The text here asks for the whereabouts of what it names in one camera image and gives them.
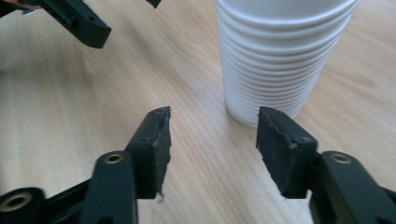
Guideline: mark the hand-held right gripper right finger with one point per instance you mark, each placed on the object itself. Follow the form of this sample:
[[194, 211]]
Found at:
[[281, 155]]

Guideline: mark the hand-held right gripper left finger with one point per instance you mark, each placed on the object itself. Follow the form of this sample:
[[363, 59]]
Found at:
[[152, 155]]

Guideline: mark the stack of white paper cups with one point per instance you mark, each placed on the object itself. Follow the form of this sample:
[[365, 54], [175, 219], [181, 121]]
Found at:
[[274, 56]]

